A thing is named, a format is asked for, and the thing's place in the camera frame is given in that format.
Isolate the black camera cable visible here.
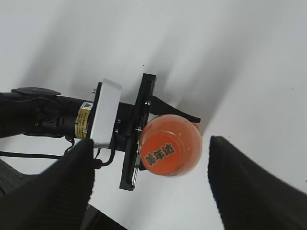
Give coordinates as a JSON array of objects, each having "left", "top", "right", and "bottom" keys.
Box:
[{"left": 0, "top": 135, "right": 116, "bottom": 170}]

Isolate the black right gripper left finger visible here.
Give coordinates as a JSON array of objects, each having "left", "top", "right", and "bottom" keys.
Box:
[{"left": 0, "top": 139, "right": 94, "bottom": 230}]

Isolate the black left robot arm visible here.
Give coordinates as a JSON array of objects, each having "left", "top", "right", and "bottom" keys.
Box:
[{"left": 0, "top": 74, "right": 201, "bottom": 191}]

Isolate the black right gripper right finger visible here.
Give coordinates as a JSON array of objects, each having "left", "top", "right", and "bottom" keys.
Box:
[{"left": 207, "top": 136, "right": 307, "bottom": 230}]

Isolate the orange soda bottle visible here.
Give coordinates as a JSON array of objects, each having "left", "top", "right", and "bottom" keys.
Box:
[{"left": 139, "top": 115, "right": 202, "bottom": 177}]

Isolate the orange bottle cap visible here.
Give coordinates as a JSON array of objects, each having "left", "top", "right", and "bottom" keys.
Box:
[{"left": 141, "top": 133, "right": 182, "bottom": 176}]

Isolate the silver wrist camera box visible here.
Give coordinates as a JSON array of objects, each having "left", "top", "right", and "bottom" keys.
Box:
[{"left": 86, "top": 79, "right": 122, "bottom": 149}]

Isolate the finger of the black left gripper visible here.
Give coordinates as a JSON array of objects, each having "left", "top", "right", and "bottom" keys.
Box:
[{"left": 150, "top": 96, "right": 201, "bottom": 124}]

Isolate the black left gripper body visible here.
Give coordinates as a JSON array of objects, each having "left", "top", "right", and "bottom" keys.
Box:
[{"left": 109, "top": 73, "right": 156, "bottom": 191}]

